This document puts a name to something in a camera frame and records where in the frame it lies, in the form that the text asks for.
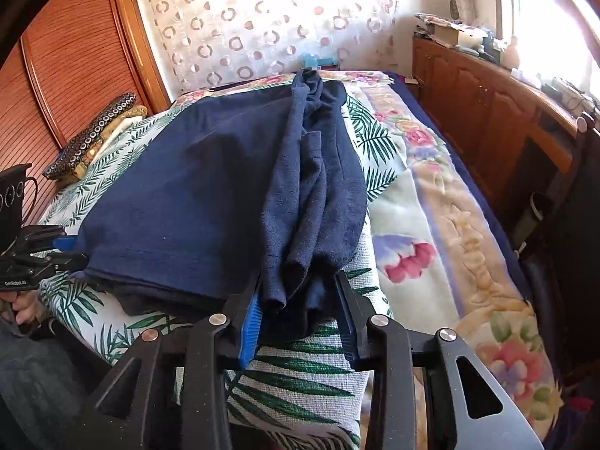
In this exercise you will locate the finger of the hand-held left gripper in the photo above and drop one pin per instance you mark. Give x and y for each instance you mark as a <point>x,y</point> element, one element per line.
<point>63,243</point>
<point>65,261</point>

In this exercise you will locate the black dotted cushion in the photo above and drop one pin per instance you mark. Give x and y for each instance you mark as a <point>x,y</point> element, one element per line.
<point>93,136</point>

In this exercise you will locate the open cardboard box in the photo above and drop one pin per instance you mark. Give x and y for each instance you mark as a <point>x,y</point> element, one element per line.
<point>457,35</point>

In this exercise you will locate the floral palm-leaf blanket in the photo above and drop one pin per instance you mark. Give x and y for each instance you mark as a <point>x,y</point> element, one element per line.
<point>422,225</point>

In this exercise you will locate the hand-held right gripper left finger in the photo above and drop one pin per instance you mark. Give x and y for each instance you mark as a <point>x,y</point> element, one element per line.
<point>248,333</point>

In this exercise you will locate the black metal ornamental rack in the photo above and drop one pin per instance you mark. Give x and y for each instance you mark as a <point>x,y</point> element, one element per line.
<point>14,192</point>

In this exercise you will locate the bright window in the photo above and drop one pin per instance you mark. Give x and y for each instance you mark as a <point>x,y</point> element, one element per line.
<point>548,18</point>

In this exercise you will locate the clutter of small household things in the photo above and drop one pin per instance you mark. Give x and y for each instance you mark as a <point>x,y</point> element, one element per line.
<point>525,70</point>

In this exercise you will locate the yellow-green cushion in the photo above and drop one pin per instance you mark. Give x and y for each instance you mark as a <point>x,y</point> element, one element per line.
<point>112,124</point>

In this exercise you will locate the dark green bottle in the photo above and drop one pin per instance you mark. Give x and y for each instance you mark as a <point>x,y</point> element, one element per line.
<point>453,7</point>

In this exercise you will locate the person's grey trousers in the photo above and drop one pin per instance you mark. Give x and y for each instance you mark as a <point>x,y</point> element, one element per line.
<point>33,384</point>

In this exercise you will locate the black cylinder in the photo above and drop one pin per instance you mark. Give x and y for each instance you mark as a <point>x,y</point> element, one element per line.
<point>534,215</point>

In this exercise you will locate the wooden louvred wardrobe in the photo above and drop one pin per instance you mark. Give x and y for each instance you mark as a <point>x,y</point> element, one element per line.
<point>70,56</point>

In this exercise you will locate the wooden sideboard cabinet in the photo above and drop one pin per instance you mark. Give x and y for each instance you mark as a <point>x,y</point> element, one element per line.
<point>487,108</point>

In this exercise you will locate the navy t-shirt with orange print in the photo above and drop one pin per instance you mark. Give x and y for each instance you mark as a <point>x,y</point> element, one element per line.
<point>187,187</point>

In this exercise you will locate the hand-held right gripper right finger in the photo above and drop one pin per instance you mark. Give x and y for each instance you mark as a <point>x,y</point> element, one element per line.
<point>348,333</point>

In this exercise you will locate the navy bed sheet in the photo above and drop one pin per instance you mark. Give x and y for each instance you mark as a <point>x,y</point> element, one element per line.
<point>468,168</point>

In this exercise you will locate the person's left hand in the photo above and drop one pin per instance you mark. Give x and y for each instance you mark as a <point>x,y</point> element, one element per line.
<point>26,310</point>

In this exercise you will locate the turquoise plastic object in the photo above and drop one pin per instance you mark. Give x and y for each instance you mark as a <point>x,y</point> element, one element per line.
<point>316,60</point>

